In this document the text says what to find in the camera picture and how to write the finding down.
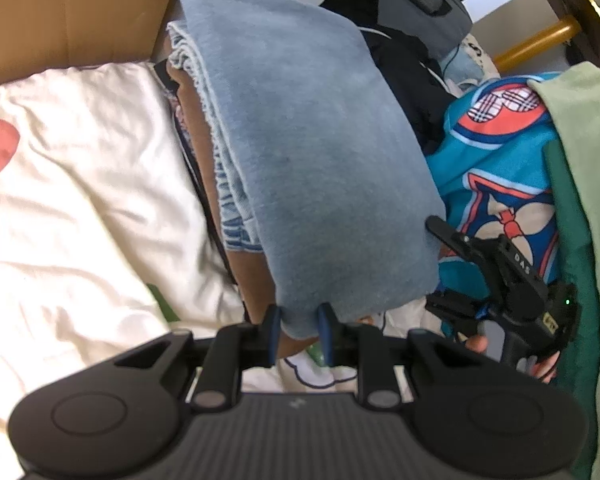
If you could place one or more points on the dark navy jacket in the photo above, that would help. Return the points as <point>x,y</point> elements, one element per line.
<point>405,75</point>

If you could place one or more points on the bear printed bed sheet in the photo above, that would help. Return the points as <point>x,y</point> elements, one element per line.
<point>80,185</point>

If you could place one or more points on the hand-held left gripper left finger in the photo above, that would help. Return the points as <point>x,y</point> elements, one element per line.
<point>274,330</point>

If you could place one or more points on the person's right hand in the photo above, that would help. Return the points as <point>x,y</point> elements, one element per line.
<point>477,345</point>

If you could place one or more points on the dark green cloth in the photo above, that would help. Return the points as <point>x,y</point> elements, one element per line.
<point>575,240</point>

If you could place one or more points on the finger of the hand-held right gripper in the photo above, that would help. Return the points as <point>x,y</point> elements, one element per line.
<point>450,305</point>
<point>450,234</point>

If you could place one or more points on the light blue jeans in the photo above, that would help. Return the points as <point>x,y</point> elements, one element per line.
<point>305,135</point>

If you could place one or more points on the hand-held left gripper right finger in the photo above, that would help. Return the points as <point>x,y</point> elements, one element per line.
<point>325,332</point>

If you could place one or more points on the teal printed cloth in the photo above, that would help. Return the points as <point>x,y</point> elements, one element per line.
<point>485,160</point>

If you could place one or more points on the grey backpack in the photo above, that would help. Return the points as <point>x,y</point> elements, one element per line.
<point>430,15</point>

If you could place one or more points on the gold table leg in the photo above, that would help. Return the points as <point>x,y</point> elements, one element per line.
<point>535,42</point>

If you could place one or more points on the flattened cardboard sheet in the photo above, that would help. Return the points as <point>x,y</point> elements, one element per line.
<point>80,10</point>

